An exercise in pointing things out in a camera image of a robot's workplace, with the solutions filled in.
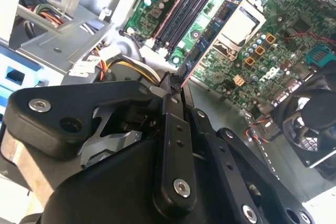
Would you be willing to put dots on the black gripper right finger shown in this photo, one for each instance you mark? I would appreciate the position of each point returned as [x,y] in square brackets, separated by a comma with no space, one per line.
[225,161]

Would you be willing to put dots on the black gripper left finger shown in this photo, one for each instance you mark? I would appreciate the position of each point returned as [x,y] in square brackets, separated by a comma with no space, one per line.
[78,95]

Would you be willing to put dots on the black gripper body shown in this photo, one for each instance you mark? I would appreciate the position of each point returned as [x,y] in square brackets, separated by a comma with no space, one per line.
[110,195]

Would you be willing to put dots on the blue RAM stick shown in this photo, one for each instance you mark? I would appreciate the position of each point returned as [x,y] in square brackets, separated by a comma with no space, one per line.
[210,37]

